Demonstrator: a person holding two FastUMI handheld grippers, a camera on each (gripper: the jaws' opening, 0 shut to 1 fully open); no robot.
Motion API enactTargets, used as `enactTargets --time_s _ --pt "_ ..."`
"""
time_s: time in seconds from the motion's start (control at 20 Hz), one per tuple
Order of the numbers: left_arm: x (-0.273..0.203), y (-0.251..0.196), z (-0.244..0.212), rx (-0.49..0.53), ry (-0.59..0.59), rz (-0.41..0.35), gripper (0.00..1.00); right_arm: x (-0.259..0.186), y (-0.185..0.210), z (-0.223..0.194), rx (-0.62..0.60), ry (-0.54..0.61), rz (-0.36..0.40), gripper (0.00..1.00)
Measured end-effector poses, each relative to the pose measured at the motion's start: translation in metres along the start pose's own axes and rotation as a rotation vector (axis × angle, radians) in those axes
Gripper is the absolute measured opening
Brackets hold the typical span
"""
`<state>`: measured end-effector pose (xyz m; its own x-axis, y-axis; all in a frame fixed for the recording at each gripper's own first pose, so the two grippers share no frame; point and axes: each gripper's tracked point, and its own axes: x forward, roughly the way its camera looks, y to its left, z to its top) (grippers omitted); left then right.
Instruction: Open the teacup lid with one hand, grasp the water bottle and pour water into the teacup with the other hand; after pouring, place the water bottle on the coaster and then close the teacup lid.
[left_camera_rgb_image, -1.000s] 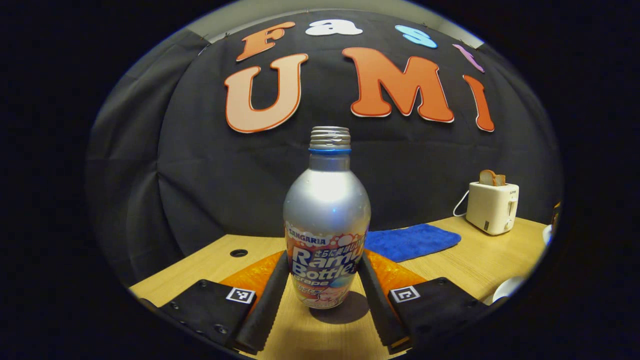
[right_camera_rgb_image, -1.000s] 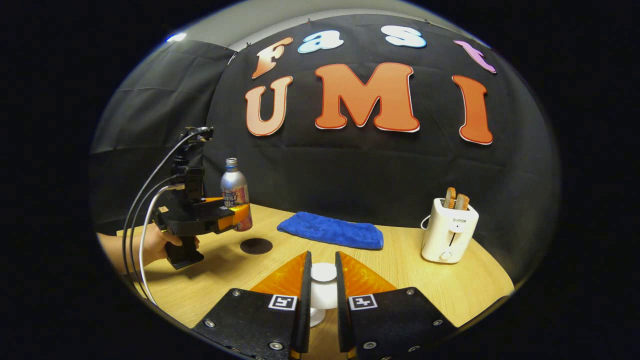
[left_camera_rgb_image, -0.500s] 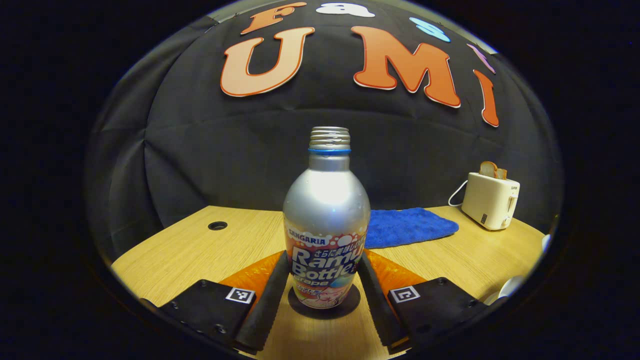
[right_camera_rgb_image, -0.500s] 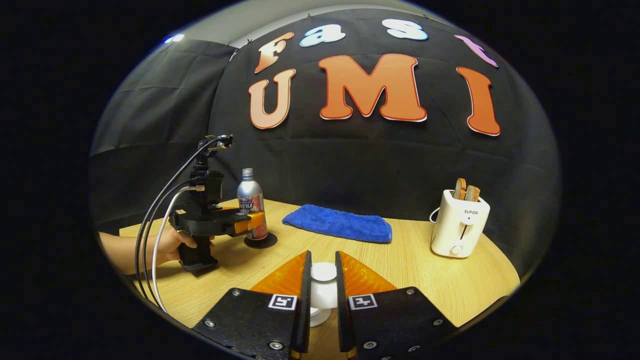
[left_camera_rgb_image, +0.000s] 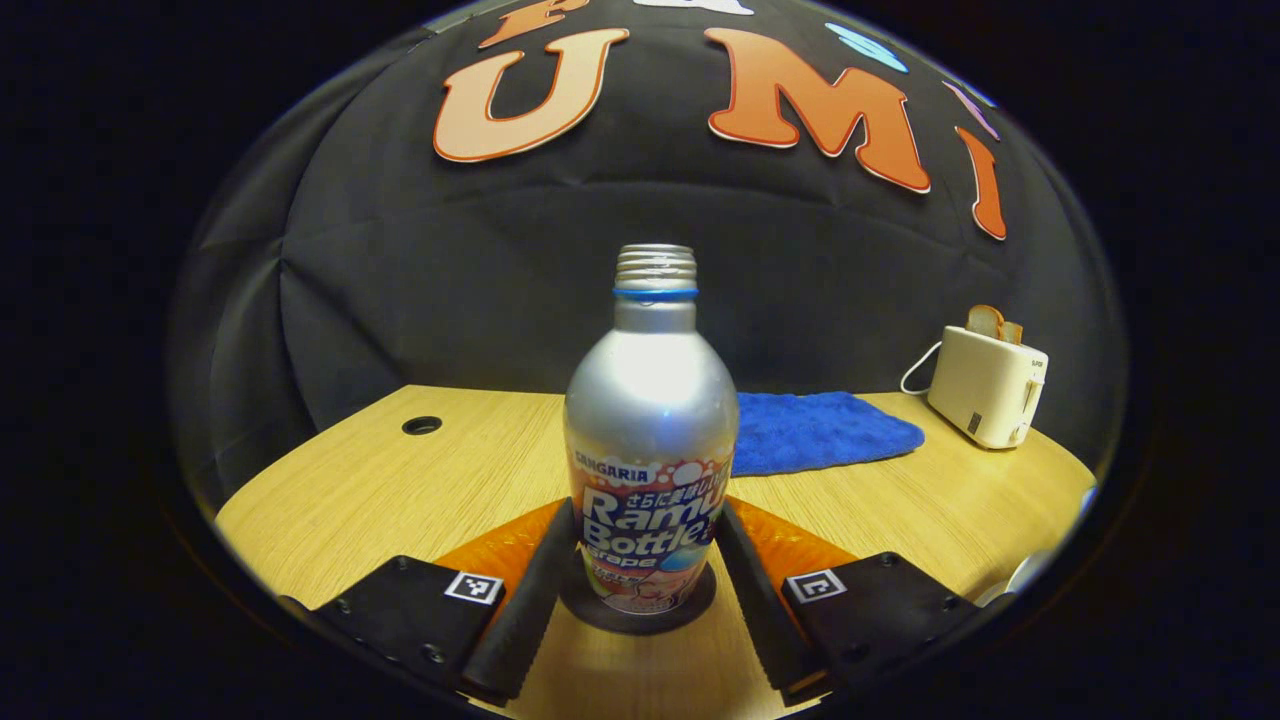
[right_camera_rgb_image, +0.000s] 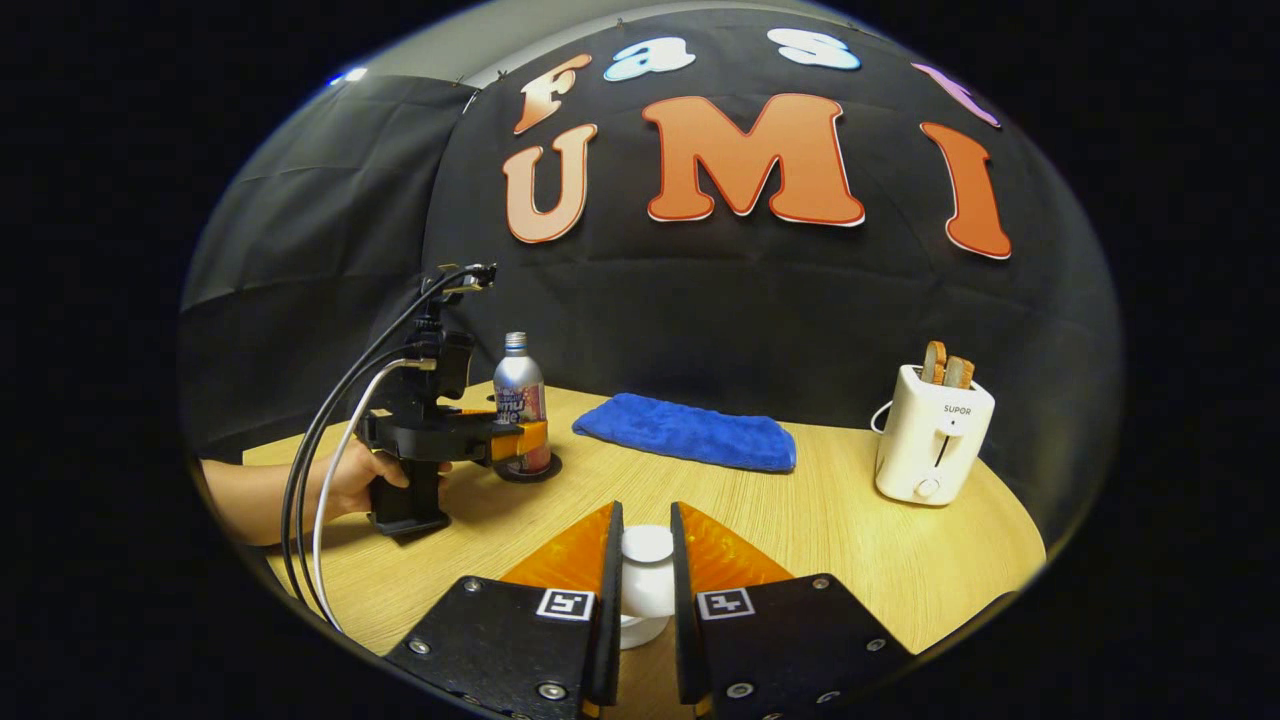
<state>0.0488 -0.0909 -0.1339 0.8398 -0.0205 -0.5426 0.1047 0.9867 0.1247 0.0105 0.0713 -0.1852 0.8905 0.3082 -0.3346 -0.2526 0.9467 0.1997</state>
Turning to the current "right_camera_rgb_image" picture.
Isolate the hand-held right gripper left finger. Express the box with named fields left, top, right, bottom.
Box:
left=385, top=502, right=626, bottom=720

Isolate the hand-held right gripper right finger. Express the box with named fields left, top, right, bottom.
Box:
left=670, top=502, right=916, bottom=720

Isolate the dark round coaster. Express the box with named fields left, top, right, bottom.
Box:
left=495, top=452, right=563, bottom=485

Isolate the silver water bottle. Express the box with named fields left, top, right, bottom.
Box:
left=493, top=332, right=553, bottom=475

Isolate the blue towel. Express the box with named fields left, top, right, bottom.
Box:
left=572, top=392, right=798, bottom=474

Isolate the white toaster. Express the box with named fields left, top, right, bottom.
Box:
left=875, top=364, right=997, bottom=506

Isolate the black cable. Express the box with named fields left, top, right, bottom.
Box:
left=293, top=270, right=481, bottom=621
left=282, top=265, right=481, bottom=601

